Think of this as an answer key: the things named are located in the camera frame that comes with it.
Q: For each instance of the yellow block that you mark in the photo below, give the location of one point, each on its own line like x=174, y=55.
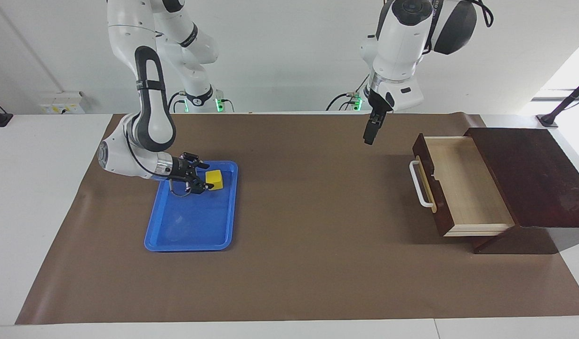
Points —
x=215, y=179

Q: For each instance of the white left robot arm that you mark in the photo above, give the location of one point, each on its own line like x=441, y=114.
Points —
x=402, y=42

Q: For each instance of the white wall outlet box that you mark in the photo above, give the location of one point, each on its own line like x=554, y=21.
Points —
x=63, y=103

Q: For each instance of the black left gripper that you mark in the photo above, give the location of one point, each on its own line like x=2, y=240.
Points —
x=380, y=106

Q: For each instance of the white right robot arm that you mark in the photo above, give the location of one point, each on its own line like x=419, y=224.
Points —
x=153, y=117

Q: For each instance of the brown table mat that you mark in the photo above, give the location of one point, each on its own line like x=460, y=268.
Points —
x=317, y=235

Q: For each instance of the blue plastic tray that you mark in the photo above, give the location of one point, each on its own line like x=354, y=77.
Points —
x=190, y=226

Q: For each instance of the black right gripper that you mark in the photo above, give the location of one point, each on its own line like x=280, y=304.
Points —
x=183, y=170

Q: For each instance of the wooden drawer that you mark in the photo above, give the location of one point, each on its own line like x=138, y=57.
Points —
x=468, y=188

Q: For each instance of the black angled stand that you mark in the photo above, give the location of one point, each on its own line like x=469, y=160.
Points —
x=548, y=120

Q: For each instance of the black table clamp stand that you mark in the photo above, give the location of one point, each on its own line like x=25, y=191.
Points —
x=0, y=120

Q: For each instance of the dark brown wooden cabinet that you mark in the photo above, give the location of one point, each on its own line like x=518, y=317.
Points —
x=529, y=179

